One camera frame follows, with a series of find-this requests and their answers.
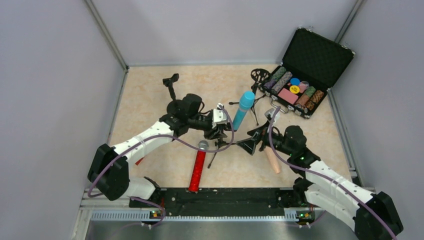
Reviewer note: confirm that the blue dealer button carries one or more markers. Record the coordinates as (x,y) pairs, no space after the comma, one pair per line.
(294,81)

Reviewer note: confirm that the red plastic block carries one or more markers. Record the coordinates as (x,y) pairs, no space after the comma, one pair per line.
(139,161)

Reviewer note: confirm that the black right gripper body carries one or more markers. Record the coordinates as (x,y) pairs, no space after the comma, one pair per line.
(262,139)

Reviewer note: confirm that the black round-base mic stand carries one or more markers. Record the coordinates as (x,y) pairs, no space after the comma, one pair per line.
(172,92)

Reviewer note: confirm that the beige microphone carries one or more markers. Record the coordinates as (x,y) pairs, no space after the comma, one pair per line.
(273,160)

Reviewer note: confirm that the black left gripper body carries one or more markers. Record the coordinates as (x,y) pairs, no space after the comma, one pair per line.
(214,130)

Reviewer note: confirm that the black poker chip case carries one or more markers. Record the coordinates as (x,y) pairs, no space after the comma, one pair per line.
(316,61)

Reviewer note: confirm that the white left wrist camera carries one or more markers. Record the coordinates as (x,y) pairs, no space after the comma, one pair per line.
(220,117)

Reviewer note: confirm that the blue microphone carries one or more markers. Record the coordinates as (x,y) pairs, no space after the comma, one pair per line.
(246,101)

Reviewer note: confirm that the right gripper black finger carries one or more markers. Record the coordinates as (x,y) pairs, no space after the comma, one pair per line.
(250,144)
(259,131)

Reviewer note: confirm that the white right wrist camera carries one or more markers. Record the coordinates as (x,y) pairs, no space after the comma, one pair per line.
(272,115)

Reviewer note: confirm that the pink playing card deck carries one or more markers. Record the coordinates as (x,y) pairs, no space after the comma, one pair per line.
(288,96)

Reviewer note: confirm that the small black tripod mic stand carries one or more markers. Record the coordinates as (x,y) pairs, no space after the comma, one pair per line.
(221,143)

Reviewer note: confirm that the red glitter microphone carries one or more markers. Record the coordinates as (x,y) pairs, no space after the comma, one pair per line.
(203,145)

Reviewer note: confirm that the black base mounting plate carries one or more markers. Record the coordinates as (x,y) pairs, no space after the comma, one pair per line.
(229,201)

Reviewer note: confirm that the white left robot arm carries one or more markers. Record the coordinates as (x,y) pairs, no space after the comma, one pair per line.
(110,169)

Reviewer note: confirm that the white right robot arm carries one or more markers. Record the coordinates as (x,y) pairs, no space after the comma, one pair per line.
(371,216)

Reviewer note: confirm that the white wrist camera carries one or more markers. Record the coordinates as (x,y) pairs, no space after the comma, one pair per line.
(220,117)
(272,115)

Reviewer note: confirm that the yellow big blind button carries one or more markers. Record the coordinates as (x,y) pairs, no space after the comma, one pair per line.
(294,89)

